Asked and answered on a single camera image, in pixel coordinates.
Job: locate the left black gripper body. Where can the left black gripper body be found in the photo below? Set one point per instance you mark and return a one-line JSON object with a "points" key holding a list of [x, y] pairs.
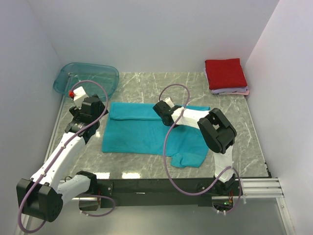
{"points": [[76, 112]]}

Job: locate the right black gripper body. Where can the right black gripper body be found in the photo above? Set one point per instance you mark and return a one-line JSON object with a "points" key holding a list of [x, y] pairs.
{"points": [[164, 123]]}

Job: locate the teal t-shirt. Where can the teal t-shirt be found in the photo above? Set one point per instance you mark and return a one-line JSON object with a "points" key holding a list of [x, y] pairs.
{"points": [[136, 128]]}

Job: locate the teal transparent plastic basin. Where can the teal transparent plastic basin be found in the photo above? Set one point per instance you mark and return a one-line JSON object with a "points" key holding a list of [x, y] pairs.
{"points": [[72, 73]]}

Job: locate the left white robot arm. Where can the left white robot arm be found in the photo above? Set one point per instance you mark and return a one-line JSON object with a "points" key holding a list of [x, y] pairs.
{"points": [[43, 195]]}

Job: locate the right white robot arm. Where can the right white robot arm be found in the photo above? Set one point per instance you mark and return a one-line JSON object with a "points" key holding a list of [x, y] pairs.
{"points": [[218, 134]]}

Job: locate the folded lavender t-shirt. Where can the folded lavender t-shirt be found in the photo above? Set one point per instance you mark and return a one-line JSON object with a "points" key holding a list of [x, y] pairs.
{"points": [[221, 91]]}

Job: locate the folded red t-shirt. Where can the folded red t-shirt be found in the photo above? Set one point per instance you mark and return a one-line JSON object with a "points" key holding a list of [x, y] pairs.
{"points": [[226, 64]]}

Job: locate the folded pink t-shirt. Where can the folded pink t-shirt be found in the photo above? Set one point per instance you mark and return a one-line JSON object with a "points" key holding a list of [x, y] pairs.
{"points": [[245, 93]]}

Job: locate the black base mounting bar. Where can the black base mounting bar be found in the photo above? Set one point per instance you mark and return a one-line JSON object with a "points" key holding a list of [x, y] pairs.
{"points": [[148, 192]]}

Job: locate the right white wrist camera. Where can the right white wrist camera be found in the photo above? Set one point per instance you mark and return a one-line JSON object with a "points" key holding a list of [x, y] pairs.
{"points": [[169, 102]]}

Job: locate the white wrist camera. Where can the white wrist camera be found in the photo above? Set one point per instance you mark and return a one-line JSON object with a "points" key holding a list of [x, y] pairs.
{"points": [[169, 102], [78, 95]]}

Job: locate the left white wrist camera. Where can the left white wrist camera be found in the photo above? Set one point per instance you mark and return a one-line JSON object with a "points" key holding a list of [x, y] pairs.
{"points": [[78, 95]]}

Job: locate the aluminium rail frame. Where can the aluminium rail frame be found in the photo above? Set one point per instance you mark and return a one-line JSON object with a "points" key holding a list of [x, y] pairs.
{"points": [[241, 189]]}

